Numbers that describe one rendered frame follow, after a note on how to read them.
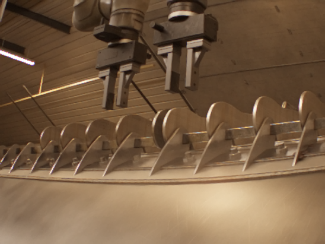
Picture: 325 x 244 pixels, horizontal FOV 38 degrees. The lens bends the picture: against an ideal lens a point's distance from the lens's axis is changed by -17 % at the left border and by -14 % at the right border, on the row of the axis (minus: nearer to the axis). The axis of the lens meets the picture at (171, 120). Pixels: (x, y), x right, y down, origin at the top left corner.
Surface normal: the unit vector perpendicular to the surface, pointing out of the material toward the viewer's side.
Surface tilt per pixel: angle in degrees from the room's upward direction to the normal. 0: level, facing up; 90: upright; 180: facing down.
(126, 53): 90
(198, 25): 90
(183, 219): 44
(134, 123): 90
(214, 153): 90
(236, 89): 149
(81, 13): 136
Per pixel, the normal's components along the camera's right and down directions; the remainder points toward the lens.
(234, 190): -0.33, -0.91
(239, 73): -0.39, 0.71
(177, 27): -0.63, -0.23
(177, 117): 0.77, -0.09
